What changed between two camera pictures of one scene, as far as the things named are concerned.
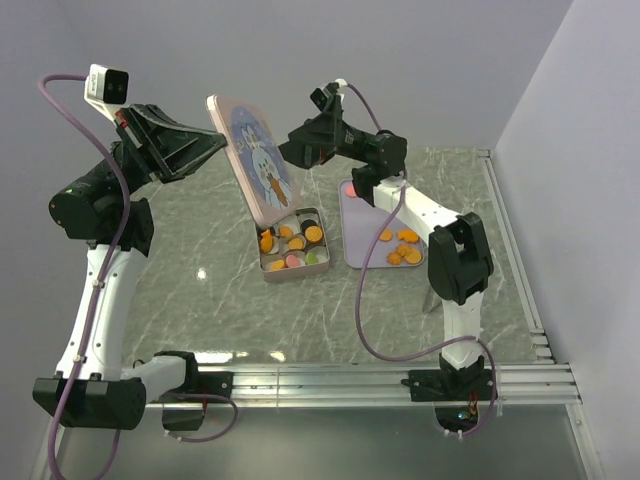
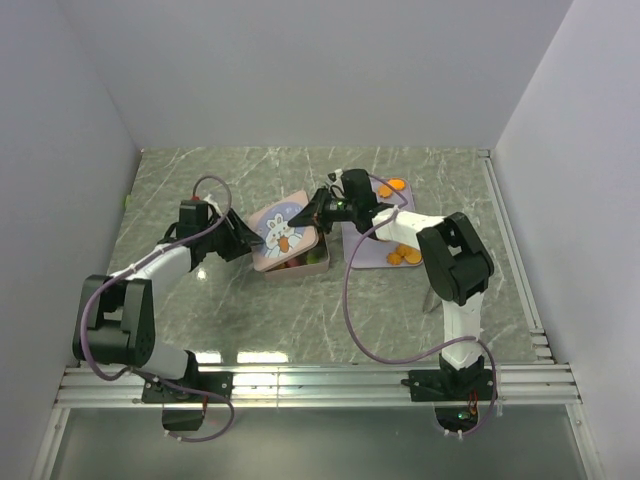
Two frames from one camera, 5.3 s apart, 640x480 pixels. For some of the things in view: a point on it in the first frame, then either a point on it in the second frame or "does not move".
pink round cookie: x=292 y=261 does not move
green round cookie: x=311 y=258 does not move
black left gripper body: x=145 y=146 to x=225 y=240
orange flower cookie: x=393 y=258 does not move
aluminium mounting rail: x=384 y=385 does not move
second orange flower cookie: x=404 y=249 does not move
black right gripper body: x=343 y=141 to x=328 y=211
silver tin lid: x=261 y=165 to x=281 y=240
